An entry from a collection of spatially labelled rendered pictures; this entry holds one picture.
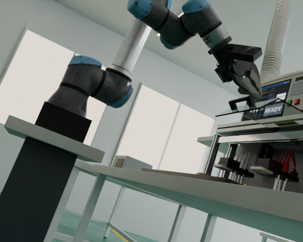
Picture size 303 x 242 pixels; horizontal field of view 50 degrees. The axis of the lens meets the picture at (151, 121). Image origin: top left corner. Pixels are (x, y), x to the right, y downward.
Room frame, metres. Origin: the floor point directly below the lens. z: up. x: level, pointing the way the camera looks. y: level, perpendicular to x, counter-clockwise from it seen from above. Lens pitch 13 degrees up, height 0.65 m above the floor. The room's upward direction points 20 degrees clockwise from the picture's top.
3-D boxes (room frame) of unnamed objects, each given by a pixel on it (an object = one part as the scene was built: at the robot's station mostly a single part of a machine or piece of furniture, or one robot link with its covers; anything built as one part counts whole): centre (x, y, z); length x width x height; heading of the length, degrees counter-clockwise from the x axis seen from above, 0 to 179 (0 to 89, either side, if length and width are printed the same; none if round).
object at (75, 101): (1.19, 0.31, 0.89); 0.15 x 0.15 x 0.10
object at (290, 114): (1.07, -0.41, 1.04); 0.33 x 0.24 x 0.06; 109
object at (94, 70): (1.19, 0.31, 1.01); 0.13 x 0.12 x 0.14; 120
